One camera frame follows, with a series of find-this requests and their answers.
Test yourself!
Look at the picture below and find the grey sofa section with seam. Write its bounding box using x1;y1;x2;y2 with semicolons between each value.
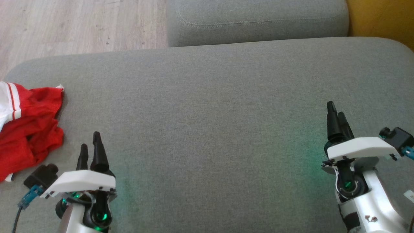
166;0;350;48

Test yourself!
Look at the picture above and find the mustard yellow panel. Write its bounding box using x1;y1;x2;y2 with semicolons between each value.
345;0;414;51

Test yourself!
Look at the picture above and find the left camera cable blue plug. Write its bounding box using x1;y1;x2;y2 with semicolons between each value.
12;184;43;233

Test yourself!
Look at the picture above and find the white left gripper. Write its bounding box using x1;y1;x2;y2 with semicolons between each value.
40;131;116;232

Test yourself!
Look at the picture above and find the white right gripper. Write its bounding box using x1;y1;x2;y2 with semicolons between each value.
321;101;401;200

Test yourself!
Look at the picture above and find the red mesh garment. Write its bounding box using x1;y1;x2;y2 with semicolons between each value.
0;85;64;182

